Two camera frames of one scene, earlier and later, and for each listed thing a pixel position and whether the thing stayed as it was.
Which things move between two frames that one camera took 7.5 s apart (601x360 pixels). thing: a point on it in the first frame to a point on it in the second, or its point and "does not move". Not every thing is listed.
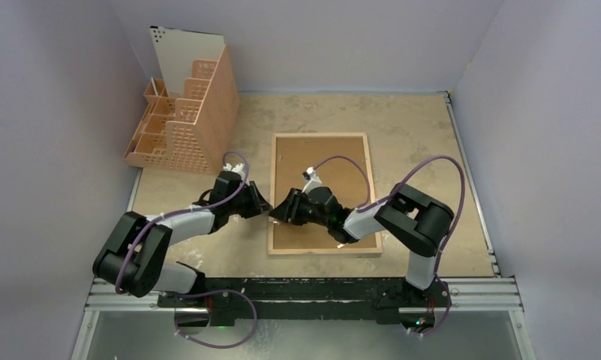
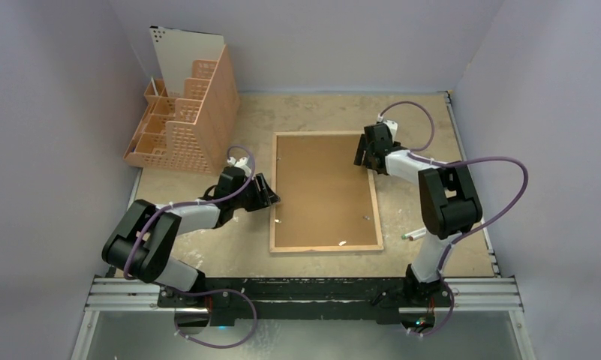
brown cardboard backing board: (340, 163) does not move
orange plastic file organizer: (197, 133) does not move
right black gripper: (295, 208) to (368, 151)
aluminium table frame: (494, 294) does not move
